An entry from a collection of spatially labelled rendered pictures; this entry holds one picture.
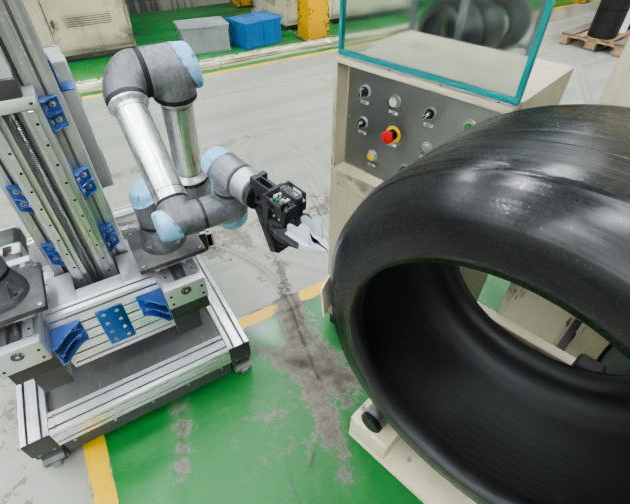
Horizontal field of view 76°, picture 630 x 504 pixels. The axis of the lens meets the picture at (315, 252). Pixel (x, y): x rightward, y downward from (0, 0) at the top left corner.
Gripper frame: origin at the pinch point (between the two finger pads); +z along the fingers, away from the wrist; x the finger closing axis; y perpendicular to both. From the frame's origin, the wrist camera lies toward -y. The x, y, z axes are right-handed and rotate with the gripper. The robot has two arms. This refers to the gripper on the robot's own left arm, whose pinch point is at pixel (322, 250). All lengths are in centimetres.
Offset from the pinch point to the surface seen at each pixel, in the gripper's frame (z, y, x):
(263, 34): -408, -148, 335
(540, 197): 29.5, 37.3, -9.0
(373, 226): 15.8, 25.2, -11.3
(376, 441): 28.7, -22.1, -11.7
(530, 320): 37.1, -9.1, 25.3
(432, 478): 40.3, -26.2, -7.5
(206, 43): -437, -154, 263
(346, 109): -43, -7, 57
